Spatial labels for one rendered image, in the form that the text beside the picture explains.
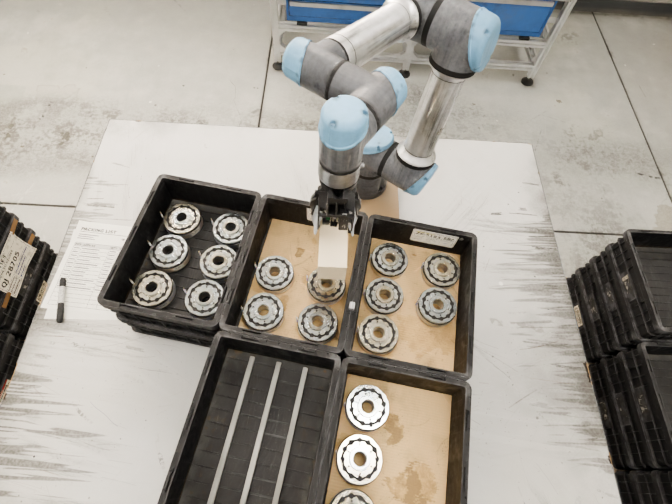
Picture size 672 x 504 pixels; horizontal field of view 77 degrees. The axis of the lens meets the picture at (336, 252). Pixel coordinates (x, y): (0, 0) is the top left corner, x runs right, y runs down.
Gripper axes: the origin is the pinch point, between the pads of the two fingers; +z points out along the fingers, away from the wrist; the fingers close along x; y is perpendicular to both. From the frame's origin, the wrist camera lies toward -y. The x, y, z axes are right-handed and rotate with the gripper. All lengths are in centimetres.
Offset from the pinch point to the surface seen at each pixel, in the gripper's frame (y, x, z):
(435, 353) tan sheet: 21.8, 28.1, 25.7
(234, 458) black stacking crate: 48, -20, 26
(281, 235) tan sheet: -10.9, -14.3, 25.7
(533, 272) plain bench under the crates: -9, 66, 39
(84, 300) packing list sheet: 7, -71, 39
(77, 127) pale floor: -124, -147, 109
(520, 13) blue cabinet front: -187, 104, 63
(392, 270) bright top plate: 0.1, 17.2, 22.9
